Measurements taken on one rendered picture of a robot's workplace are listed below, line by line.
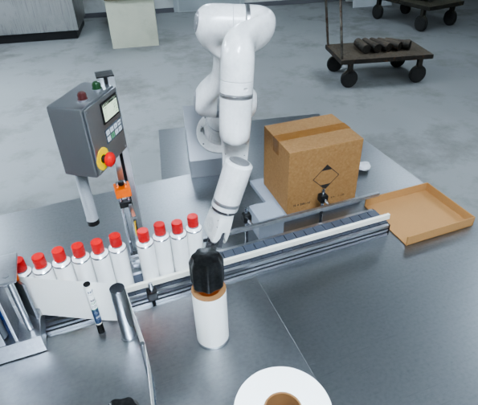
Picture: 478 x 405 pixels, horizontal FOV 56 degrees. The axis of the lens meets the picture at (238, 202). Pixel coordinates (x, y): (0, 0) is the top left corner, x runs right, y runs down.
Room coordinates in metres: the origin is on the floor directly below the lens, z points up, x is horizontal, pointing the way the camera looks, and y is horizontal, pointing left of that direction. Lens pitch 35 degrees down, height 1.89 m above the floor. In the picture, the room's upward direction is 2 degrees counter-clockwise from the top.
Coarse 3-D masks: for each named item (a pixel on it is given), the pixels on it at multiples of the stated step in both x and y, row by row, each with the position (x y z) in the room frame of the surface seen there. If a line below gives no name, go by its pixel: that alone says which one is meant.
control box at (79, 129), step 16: (64, 96) 1.06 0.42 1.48; (96, 96) 1.05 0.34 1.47; (48, 112) 1.00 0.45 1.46; (64, 112) 0.99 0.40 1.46; (80, 112) 0.98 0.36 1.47; (96, 112) 1.03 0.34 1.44; (64, 128) 0.99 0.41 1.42; (80, 128) 0.98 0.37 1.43; (96, 128) 1.01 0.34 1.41; (64, 144) 0.99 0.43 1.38; (80, 144) 0.98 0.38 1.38; (96, 144) 1.00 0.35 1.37; (112, 144) 1.06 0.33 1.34; (64, 160) 1.00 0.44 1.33; (80, 160) 0.99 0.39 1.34; (96, 160) 0.98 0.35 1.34; (96, 176) 0.98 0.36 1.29
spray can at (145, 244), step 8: (144, 232) 1.00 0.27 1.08; (144, 240) 0.99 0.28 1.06; (152, 240) 1.01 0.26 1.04; (144, 248) 0.98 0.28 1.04; (152, 248) 1.00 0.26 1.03; (144, 256) 0.98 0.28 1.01; (152, 256) 0.99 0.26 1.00; (144, 264) 0.99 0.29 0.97; (152, 264) 0.99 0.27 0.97; (144, 272) 0.99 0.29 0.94; (152, 272) 0.99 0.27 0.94; (144, 280) 0.99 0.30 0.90
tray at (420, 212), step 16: (400, 192) 1.49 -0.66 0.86; (416, 192) 1.52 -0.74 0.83; (432, 192) 1.50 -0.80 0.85; (368, 208) 1.42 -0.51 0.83; (384, 208) 1.41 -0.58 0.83; (400, 208) 1.41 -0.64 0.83; (416, 208) 1.41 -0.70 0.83; (432, 208) 1.40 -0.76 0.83; (448, 208) 1.40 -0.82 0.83; (400, 224) 1.31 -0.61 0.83; (416, 224) 1.31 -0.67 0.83; (432, 224) 1.30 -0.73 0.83; (448, 224) 1.26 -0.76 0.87; (464, 224) 1.28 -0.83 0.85; (416, 240) 1.21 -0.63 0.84
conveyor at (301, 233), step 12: (360, 216) 1.31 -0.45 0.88; (372, 216) 1.31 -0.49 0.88; (312, 228) 1.25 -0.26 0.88; (324, 228) 1.24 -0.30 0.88; (360, 228) 1.24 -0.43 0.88; (264, 240) 1.19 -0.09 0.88; (276, 240) 1.19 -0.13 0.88; (288, 240) 1.18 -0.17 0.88; (324, 240) 1.18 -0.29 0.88; (228, 252) 1.13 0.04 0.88; (240, 252) 1.13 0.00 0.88; (276, 252) 1.12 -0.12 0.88; (228, 264) 1.07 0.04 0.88; (240, 264) 1.08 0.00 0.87; (144, 288) 0.98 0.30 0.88
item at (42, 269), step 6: (36, 258) 0.90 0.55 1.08; (42, 258) 0.91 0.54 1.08; (36, 264) 0.90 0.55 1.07; (42, 264) 0.90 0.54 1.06; (48, 264) 0.92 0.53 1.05; (36, 270) 0.90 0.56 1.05; (42, 270) 0.90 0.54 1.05; (48, 270) 0.90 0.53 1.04; (36, 276) 0.89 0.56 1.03; (42, 276) 0.89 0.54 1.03; (48, 276) 0.90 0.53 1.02; (54, 276) 0.91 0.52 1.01
